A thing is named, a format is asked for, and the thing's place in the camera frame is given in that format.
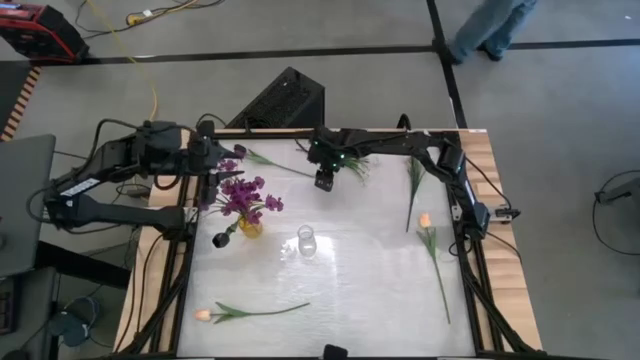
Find black table frame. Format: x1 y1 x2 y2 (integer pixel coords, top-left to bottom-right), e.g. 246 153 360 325
117 128 539 360

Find clear glass vase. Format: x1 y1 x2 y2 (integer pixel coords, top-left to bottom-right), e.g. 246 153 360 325
297 224 318 259

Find black computer tower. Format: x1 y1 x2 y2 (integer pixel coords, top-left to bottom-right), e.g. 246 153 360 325
224 66 326 130

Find yellow glass vase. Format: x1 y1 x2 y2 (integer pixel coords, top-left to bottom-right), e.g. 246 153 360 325
237 217 265 240

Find person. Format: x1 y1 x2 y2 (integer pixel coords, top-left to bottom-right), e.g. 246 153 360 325
447 0 539 65

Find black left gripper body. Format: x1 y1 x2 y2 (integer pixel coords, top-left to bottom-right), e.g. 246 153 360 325
187 120 222 205

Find red and black case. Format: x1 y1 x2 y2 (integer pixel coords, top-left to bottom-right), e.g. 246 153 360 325
0 2 91 65

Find dark tulip stem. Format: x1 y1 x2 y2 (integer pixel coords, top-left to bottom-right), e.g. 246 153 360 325
233 143 317 180

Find dark keyboard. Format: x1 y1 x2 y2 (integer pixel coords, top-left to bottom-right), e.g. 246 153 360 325
0 289 17 336

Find white flower bunch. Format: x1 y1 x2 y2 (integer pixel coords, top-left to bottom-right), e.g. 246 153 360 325
294 144 374 184
405 157 427 234

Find dark round headphones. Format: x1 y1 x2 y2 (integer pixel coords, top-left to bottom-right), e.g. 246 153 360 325
48 296 101 349

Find black desk base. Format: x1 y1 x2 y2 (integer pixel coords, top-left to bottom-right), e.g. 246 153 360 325
34 239 132 291

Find yellow floor cable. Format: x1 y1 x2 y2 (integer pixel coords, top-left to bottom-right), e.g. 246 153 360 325
84 0 159 124

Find grey desk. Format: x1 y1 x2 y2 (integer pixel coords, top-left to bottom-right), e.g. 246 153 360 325
0 133 57 279

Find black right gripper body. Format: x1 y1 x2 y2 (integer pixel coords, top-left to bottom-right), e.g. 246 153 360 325
313 167 336 194

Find grey stand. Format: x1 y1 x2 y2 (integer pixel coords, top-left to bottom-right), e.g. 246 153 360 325
597 175 640 206

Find black tulip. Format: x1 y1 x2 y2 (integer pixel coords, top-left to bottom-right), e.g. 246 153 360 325
211 219 251 250

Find yellow extension cord plug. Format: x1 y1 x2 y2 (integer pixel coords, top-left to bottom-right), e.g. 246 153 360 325
124 0 201 27

